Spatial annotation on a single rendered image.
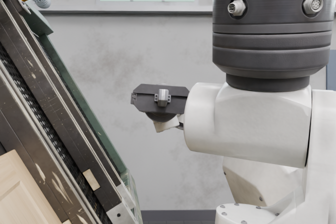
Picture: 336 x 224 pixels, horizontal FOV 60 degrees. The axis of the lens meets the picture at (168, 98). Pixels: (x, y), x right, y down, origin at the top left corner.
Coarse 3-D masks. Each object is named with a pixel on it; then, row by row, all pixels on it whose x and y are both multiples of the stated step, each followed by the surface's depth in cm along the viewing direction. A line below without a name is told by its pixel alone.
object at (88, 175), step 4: (88, 168) 108; (84, 172) 107; (88, 172) 107; (84, 176) 107; (88, 176) 107; (92, 176) 107; (88, 180) 107; (92, 180) 107; (96, 180) 107; (92, 184) 107; (96, 184) 107; (92, 188) 107; (96, 188) 107
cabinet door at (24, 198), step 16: (0, 160) 52; (16, 160) 58; (0, 176) 49; (16, 176) 54; (0, 192) 46; (16, 192) 52; (32, 192) 57; (0, 208) 45; (16, 208) 49; (32, 208) 54; (48, 208) 60
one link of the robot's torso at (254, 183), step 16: (224, 160) 63; (240, 160) 56; (240, 176) 54; (256, 176) 49; (272, 176) 46; (288, 176) 44; (240, 192) 58; (256, 192) 49; (272, 192) 46; (288, 192) 44
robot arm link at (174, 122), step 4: (176, 116) 77; (152, 120) 75; (172, 120) 75; (176, 120) 76; (156, 124) 75; (164, 124) 74; (168, 124) 74; (172, 124) 75; (176, 124) 75; (156, 128) 76; (160, 128) 75; (164, 128) 74; (168, 128) 74
